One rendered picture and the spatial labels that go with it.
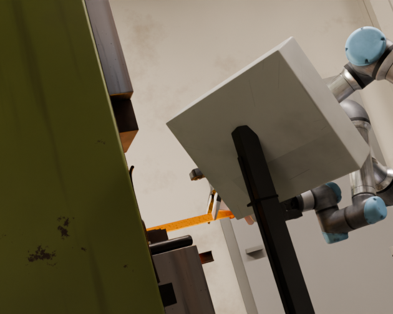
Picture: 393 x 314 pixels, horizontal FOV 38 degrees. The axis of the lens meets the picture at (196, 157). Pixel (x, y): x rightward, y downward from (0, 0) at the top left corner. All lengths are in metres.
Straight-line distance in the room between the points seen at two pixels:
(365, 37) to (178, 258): 0.82
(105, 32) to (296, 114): 0.75
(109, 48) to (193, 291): 0.71
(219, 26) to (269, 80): 3.68
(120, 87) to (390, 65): 0.77
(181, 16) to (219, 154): 3.62
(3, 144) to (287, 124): 0.58
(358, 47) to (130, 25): 3.24
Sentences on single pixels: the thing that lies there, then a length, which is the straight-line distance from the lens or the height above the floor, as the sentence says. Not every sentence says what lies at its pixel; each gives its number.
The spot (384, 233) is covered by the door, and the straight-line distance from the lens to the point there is 4.47.
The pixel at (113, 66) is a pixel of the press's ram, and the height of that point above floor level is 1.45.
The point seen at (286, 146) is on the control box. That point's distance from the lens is 1.17.
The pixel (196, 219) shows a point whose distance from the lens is 1.72.
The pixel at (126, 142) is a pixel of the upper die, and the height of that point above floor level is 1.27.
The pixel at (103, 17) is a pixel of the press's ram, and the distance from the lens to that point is 1.72.
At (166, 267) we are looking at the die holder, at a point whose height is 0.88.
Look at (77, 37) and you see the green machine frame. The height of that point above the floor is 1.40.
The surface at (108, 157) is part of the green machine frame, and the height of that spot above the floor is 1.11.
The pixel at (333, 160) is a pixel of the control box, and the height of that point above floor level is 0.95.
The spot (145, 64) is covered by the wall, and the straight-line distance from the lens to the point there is 4.64.
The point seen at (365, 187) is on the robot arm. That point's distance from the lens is 1.85.
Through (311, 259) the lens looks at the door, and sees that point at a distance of 4.30.
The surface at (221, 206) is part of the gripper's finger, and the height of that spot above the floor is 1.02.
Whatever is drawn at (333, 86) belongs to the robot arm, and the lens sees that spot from 1.90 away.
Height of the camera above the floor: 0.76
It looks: 14 degrees up
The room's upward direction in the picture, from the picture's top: 16 degrees counter-clockwise
